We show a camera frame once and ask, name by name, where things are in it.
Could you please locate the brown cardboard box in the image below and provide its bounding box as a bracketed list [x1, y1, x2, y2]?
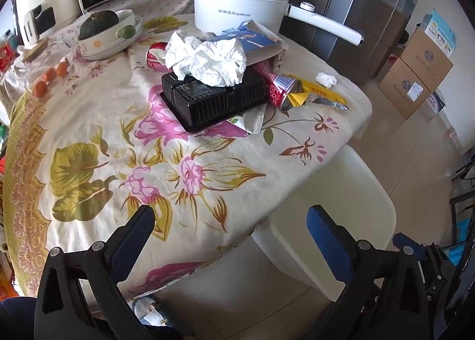
[399, 26, 454, 83]
[379, 58, 433, 120]

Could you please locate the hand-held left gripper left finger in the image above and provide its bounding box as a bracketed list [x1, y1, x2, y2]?
[34, 205, 156, 340]

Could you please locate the white green packet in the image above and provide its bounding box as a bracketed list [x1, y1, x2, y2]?
[226, 104, 268, 135]

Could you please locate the black metal rack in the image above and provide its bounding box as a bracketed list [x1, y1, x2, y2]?
[447, 147, 475, 222]

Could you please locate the small blue white box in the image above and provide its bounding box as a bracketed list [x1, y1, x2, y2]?
[427, 91, 446, 114]

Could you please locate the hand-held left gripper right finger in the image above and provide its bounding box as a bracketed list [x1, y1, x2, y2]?
[306, 205, 443, 340]

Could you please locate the blue and white box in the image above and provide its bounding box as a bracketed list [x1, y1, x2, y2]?
[421, 10, 458, 56]

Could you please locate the white paper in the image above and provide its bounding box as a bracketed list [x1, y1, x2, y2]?
[164, 30, 247, 87]

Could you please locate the yellow wrapper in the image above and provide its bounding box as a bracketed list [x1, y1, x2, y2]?
[284, 73, 349, 111]

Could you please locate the clear glass jar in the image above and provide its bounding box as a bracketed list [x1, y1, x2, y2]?
[2, 40, 73, 94]

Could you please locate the red packet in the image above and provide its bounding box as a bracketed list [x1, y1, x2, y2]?
[0, 41, 15, 73]

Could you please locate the white plastic bin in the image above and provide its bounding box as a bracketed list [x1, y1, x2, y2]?
[250, 145, 398, 298]

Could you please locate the floral tablecloth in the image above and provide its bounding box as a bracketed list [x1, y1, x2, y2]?
[2, 0, 373, 301]

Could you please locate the black plastic tray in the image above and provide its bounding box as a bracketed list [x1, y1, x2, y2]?
[161, 72, 268, 133]

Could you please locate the red drink can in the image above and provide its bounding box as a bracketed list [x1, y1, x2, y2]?
[145, 42, 171, 70]
[252, 61, 303, 110]

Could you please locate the blue and white carton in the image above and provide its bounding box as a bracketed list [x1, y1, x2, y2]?
[202, 20, 286, 69]

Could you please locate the dark green pumpkin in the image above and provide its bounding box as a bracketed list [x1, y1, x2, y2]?
[79, 10, 120, 41]

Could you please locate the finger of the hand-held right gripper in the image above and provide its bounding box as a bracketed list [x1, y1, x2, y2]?
[392, 232, 456, 311]

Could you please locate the wooden jar lid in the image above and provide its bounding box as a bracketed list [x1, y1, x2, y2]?
[22, 37, 50, 63]

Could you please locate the small white tissue ball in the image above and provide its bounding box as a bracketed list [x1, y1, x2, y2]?
[315, 73, 338, 89]

